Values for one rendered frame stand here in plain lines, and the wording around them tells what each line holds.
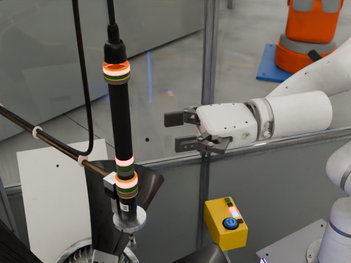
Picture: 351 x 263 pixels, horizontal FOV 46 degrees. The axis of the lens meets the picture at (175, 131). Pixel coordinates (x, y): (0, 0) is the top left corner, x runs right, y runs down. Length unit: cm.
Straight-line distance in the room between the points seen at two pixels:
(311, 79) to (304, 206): 143
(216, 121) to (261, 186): 130
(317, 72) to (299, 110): 13
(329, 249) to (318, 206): 96
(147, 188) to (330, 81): 49
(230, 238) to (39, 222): 60
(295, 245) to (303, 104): 79
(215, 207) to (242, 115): 71
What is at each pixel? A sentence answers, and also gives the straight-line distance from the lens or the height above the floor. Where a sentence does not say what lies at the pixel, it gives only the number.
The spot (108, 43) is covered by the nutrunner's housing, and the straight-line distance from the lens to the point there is 67.
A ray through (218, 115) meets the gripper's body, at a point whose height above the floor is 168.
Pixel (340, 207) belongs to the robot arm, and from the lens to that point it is 135.
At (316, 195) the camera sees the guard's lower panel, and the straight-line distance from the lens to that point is 230.
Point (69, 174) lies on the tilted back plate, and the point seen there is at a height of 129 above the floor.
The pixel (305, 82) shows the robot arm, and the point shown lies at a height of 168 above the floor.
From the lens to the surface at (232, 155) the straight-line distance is 186.
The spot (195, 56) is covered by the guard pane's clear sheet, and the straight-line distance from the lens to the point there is 156.
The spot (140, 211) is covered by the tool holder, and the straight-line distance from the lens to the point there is 91.
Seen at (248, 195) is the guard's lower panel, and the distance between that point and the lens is 207.
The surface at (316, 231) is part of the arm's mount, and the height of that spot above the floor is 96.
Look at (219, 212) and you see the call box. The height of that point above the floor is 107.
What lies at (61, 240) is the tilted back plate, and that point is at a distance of 131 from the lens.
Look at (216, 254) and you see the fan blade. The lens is 119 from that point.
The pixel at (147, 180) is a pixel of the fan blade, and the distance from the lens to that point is 104.
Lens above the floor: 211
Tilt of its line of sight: 35 degrees down
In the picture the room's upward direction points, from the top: straight up
